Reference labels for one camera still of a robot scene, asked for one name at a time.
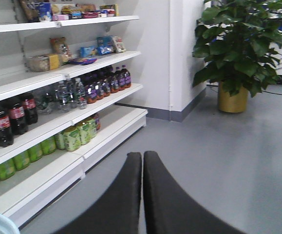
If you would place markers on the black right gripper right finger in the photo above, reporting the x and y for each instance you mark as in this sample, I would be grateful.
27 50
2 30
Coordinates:
169 209

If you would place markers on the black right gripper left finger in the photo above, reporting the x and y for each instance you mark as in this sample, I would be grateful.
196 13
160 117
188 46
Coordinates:
117 210

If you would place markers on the gold plant pot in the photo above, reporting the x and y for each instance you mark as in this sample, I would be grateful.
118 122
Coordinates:
234 104

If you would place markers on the blue snack bag lying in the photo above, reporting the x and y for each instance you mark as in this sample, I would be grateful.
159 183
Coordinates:
82 61

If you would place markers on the white store shelving unit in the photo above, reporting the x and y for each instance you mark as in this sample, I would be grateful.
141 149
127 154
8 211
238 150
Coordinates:
29 190

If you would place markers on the clear cookie tub yellow label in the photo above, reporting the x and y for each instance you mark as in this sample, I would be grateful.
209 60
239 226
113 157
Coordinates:
43 63

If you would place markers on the green potted plant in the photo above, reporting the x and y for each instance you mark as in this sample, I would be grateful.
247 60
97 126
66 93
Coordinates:
238 41

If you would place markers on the pink snack box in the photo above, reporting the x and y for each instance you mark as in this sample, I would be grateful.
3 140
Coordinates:
60 17

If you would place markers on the blue white cup snack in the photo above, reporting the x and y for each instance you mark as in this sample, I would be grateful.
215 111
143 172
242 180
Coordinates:
44 12

